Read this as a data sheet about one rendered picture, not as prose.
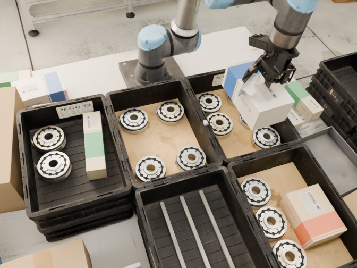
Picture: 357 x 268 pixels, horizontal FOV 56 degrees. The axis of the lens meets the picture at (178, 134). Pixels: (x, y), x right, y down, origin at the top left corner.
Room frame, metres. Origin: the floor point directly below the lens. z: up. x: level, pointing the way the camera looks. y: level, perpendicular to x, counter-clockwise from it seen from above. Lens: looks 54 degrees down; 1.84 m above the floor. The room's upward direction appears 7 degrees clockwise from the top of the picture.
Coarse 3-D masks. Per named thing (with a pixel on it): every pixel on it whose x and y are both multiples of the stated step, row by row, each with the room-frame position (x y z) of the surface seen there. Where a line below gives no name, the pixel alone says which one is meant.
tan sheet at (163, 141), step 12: (144, 108) 0.82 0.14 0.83; (156, 108) 0.83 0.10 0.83; (156, 120) 0.77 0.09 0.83; (144, 132) 0.71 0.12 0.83; (156, 132) 0.72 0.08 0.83; (168, 132) 0.72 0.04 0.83; (180, 132) 0.73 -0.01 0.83; (192, 132) 0.74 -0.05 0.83; (132, 144) 0.65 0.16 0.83; (144, 144) 0.66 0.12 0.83; (156, 144) 0.67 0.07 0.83; (168, 144) 0.67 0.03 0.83; (180, 144) 0.68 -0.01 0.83; (192, 144) 0.69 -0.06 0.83; (132, 156) 0.60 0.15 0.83; (144, 156) 0.61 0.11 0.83; (156, 156) 0.61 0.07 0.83; (168, 156) 0.62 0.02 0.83; (132, 168) 0.56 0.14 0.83; (168, 168) 0.57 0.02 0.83
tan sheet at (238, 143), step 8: (224, 96) 0.94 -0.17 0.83; (224, 104) 0.90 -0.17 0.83; (224, 112) 0.86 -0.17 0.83; (232, 112) 0.86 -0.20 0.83; (232, 120) 0.82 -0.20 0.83; (240, 128) 0.79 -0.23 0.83; (232, 136) 0.75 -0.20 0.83; (240, 136) 0.75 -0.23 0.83; (248, 136) 0.76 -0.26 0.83; (224, 144) 0.70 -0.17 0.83; (232, 144) 0.71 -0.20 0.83; (240, 144) 0.71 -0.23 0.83; (248, 144) 0.72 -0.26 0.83; (224, 152) 0.67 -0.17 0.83; (232, 152) 0.67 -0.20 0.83; (240, 152) 0.68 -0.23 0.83; (248, 152) 0.68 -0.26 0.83
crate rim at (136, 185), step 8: (168, 80) 0.89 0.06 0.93; (176, 80) 0.90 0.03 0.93; (128, 88) 0.83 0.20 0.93; (136, 88) 0.83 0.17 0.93; (144, 88) 0.84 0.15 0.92; (184, 88) 0.86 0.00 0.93; (192, 104) 0.79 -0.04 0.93; (112, 112) 0.71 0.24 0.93; (200, 120) 0.72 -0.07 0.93; (120, 136) 0.62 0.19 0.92; (208, 136) 0.66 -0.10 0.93; (120, 144) 0.58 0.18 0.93; (216, 152) 0.60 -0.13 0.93; (128, 160) 0.53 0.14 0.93; (128, 168) 0.50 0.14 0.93; (208, 168) 0.54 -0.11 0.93; (168, 176) 0.49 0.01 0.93; (176, 176) 0.49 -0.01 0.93; (136, 184) 0.45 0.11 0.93; (144, 184) 0.45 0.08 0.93; (152, 184) 0.46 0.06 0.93
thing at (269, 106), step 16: (240, 64) 0.80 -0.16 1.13; (224, 80) 0.78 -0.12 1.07; (240, 80) 0.73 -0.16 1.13; (240, 96) 0.70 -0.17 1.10; (256, 96) 0.67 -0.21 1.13; (272, 96) 0.68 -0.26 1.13; (288, 96) 0.69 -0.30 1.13; (240, 112) 0.68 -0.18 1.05; (256, 112) 0.63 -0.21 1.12; (272, 112) 0.64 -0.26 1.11; (288, 112) 0.67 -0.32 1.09; (256, 128) 0.62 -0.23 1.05
